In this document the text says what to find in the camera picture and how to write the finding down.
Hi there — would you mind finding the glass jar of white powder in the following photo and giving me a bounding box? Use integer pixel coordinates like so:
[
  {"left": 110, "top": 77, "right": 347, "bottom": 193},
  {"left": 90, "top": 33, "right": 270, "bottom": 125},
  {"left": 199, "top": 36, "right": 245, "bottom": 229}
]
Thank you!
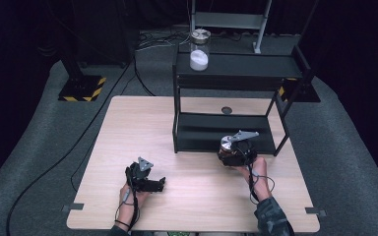
[{"left": 189, "top": 28, "right": 212, "bottom": 73}]

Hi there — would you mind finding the bundle of floor cables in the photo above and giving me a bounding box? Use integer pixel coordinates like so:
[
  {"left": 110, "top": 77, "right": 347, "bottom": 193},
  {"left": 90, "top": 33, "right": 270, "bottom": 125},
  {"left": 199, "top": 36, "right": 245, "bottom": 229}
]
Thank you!
[{"left": 137, "top": 27, "right": 192, "bottom": 52}]

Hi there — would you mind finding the thin black floor cable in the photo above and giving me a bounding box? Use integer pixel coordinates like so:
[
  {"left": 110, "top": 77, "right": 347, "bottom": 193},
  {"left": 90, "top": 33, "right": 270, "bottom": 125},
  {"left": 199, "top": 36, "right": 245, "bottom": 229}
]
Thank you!
[{"left": 69, "top": 75, "right": 136, "bottom": 194}]

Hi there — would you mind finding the glass jar of orange spice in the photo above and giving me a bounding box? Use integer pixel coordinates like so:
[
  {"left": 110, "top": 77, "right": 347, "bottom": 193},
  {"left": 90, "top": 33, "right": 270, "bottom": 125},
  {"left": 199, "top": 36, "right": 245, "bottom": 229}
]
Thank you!
[{"left": 219, "top": 135, "right": 239, "bottom": 159}]

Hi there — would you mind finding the left hand-held gripper cable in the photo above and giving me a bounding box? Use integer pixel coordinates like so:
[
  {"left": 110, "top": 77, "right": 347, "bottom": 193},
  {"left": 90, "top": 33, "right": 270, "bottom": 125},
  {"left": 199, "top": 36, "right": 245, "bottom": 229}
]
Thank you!
[{"left": 113, "top": 185, "right": 141, "bottom": 231}]

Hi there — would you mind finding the black two-tier shelf rack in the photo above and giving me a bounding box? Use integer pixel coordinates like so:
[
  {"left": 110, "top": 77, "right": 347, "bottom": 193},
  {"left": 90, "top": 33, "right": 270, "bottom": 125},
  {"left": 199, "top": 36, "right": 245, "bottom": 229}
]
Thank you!
[{"left": 171, "top": 44, "right": 316, "bottom": 157}]

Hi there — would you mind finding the thick black floor cable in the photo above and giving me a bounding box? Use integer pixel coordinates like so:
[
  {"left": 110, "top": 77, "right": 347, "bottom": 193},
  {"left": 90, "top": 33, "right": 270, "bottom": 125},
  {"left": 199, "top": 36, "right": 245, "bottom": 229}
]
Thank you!
[{"left": 5, "top": 58, "right": 136, "bottom": 236}]

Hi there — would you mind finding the hand-held gripper cable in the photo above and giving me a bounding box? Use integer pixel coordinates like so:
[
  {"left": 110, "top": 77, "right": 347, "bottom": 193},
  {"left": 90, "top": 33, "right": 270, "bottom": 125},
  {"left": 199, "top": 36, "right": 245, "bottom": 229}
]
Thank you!
[
  {"left": 113, "top": 185, "right": 141, "bottom": 231},
  {"left": 246, "top": 161, "right": 277, "bottom": 207}
]

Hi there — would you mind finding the right hand-held gripper cable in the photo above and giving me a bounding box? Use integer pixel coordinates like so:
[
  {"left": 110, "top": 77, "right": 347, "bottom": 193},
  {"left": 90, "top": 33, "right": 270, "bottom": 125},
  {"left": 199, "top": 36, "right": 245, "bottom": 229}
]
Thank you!
[{"left": 246, "top": 161, "right": 277, "bottom": 207}]

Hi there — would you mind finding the person's left hand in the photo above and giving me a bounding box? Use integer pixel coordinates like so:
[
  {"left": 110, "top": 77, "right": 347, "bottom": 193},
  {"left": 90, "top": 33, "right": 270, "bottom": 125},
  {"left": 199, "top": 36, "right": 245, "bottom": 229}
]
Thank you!
[{"left": 117, "top": 182, "right": 152, "bottom": 224}]

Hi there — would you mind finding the grey metal stand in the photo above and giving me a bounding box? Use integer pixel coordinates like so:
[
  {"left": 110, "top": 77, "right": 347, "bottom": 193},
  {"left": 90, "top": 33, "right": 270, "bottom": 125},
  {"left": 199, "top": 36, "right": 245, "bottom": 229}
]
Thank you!
[{"left": 188, "top": 0, "right": 274, "bottom": 55}]

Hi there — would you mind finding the grey table bracket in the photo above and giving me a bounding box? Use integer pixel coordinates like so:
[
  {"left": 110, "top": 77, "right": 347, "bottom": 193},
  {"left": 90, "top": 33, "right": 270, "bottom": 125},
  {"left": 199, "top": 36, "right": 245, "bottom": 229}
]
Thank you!
[
  {"left": 61, "top": 203, "right": 86, "bottom": 213},
  {"left": 304, "top": 206, "right": 328, "bottom": 218}
]

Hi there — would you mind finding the black stand with striped base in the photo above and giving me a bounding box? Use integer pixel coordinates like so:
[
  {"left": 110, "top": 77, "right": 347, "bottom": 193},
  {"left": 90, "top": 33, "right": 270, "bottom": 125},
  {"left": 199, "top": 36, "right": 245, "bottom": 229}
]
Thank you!
[
  {"left": 57, "top": 19, "right": 107, "bottom": 103},
  {"left": 277, "top": 0, "right": 322, "bottom": 103}
]

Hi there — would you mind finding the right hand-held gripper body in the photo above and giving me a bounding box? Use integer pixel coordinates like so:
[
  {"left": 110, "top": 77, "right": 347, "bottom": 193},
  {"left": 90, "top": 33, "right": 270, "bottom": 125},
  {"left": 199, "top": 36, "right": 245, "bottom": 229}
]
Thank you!
[{"left": 228, "top": 130, "right": 261, "bottom": 167}]

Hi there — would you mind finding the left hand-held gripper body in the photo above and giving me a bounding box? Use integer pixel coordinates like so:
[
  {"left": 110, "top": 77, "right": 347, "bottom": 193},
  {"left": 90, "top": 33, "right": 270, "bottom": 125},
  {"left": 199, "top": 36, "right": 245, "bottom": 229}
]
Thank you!
[{"left": 125, "top": 156, "right": 160, "bottom": 195}]

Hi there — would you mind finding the person's right hand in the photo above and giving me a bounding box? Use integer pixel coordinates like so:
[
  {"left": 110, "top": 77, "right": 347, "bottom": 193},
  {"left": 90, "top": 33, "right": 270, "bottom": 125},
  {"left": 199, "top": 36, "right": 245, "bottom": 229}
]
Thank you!
[{"left": 229, "top": 155, "right": 275, "bottom": 202}]

